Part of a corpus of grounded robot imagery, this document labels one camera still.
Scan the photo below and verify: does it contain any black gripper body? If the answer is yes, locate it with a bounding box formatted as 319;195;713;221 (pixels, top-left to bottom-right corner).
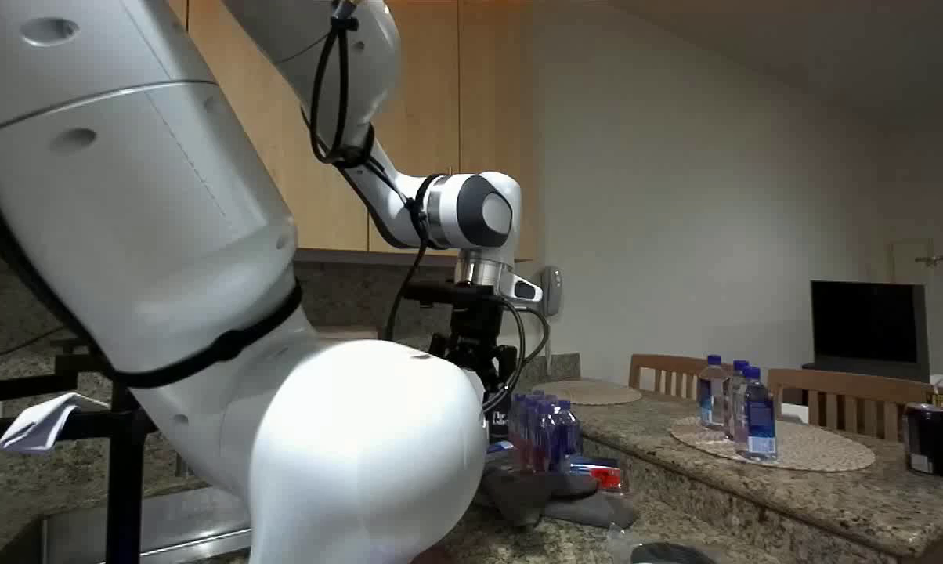
429;301;519;395

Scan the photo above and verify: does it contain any round beige placemat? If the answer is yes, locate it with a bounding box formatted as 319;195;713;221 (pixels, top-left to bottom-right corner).
535;375;644;411
666;414;879;477

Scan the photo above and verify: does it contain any red white packet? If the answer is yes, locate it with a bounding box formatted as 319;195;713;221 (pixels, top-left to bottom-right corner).
567;461;630;494

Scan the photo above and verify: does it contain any clear glass cup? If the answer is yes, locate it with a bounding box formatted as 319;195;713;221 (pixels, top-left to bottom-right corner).
738;364;780;464

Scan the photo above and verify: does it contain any steel sink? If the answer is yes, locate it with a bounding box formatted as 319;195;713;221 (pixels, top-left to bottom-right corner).
41;484;255;564

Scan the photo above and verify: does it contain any black television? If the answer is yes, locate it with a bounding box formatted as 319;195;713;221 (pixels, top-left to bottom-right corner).
801;276;933;381

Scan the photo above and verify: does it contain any white crumpled paper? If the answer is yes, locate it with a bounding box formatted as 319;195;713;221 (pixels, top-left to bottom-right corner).
0;388;112;456

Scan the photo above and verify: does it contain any dark jar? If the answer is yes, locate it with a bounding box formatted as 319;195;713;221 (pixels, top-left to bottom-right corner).
903;400;943;481

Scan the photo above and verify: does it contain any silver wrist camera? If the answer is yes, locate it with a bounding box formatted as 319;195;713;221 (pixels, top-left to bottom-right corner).
488;263;547;312

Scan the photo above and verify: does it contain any grey wall phone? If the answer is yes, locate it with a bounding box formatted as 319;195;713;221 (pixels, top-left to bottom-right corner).
532;261;571;320

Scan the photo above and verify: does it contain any wooden wall cabinet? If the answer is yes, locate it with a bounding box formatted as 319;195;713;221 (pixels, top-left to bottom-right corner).
165;0;542;263

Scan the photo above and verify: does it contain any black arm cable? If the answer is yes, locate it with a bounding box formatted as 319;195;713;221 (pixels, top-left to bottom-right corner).
304;0;554;420

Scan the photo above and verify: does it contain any black camera stand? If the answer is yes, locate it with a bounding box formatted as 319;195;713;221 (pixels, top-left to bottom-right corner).
0;349;163;564

